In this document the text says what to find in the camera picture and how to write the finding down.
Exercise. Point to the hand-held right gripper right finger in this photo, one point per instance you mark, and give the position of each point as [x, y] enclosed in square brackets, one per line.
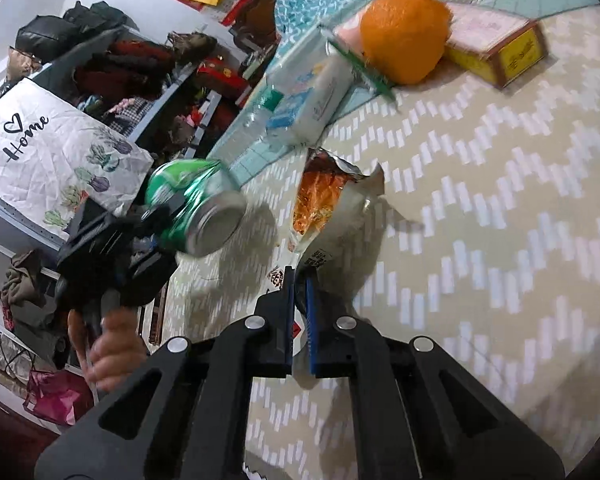
[310, 325]

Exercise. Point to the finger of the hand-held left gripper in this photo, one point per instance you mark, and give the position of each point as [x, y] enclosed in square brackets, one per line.
[155, 217]
[152, 262]

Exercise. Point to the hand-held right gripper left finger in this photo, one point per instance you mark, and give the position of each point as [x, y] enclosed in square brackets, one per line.
[290, 305]

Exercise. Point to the green drink can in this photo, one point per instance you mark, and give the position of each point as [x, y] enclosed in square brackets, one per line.
[200, 195]

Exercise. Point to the orange silver snack bag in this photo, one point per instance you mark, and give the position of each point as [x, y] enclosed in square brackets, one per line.
[330, 210]

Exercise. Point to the clear plastic bottle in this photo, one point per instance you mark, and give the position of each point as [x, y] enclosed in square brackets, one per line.
[267, 97]

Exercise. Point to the pink yellow cardboard box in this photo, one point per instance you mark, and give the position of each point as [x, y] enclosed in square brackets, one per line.
[485, 30]

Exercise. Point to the person's left hand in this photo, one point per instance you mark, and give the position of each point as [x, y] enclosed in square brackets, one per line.
[115, 350]

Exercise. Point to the grey brown clothes pile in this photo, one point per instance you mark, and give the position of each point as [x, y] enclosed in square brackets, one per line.
[25, 280]

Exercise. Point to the grey metal shelf rack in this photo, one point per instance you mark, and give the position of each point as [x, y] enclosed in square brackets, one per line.
[20, 220]

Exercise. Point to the white Home cushion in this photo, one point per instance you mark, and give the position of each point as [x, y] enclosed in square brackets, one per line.
[45, 160]

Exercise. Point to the pink plastic bag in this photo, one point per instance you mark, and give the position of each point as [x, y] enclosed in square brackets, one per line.
[55, 395]

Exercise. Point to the red gift box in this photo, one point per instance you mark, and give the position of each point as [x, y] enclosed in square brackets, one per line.
[220, 77]

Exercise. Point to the dark red clothes pile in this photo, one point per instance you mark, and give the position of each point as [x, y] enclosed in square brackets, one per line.
[125, 65]

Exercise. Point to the brown handbag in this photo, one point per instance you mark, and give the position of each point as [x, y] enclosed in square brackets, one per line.
[192, 42]

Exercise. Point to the white blue tissue packet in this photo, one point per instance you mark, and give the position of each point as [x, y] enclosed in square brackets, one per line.
[312, 102]

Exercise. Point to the small black bag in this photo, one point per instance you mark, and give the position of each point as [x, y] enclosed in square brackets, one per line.
[95, 15]

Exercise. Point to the large black bag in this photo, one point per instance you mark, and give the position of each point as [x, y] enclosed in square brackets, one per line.
[45, 35]

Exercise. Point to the orange fruit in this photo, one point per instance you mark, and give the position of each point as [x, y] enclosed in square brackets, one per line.
[405, 35]

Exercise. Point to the red wall calendar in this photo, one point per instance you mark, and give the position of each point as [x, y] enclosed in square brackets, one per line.
[235, 10]

